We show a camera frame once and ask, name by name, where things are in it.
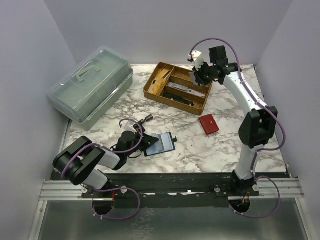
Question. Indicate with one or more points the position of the black cards in tray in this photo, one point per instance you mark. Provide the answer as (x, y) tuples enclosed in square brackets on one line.
[(178, 99)]

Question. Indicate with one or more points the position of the aluminium extrusion rail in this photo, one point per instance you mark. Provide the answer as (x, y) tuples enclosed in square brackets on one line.
[(61, 190)]

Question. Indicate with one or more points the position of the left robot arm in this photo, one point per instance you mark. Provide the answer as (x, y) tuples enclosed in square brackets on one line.
[(77, 163)]

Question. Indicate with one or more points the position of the black T-shaped tool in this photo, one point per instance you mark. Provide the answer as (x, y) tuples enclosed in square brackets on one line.
[(144, 120)]

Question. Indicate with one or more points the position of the black mounting base rail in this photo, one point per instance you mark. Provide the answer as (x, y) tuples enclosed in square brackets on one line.
[(187, 190)]

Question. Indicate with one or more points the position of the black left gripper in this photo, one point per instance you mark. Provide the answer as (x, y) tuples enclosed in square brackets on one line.
[(145, 139)]

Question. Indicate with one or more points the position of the gold cards in tray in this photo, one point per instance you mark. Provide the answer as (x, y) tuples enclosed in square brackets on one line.
[(159, 79)]

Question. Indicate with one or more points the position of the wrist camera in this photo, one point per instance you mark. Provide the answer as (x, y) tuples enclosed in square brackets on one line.
[(129, 127), (196, 58)]

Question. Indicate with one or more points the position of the woven wicker organizer tray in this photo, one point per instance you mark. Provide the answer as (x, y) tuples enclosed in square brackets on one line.
[(180, 76)]

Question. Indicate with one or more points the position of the black leather card holder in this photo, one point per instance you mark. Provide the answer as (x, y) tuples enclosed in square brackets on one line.
[(166, 143)]

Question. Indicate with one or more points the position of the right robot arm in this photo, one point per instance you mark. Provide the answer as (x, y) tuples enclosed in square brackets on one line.
[(259, 123)]

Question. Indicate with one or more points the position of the green plastic storage box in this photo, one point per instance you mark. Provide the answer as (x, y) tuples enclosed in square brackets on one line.
[(91, 89)]

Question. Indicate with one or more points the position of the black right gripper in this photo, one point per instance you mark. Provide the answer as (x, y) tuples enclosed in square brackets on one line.
[(200, 74)]

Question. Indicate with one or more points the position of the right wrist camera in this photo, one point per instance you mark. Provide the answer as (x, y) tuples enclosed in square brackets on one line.
[(196, 58)]

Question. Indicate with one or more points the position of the white cards in tray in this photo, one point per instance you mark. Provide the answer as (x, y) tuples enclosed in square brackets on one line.
[(186, 89)]

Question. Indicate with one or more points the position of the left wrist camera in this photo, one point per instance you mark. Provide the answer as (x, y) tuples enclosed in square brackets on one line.
[(129, 127)]

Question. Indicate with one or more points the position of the red leather card holder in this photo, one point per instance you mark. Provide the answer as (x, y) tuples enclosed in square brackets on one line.
[(208, 124)]

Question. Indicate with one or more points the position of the silver VIP card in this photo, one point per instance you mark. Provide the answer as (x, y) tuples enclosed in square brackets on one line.
[(193, 78)]

